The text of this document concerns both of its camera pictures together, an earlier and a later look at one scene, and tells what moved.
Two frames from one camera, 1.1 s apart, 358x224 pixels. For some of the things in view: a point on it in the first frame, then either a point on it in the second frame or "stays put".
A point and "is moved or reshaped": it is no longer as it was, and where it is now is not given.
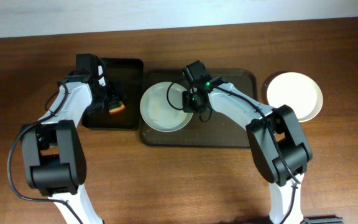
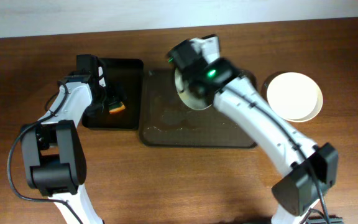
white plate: (162, 108) is moved or reshaped
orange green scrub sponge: (115, 106) stays put
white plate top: (299, 91) stays put
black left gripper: (110, 100) stays put
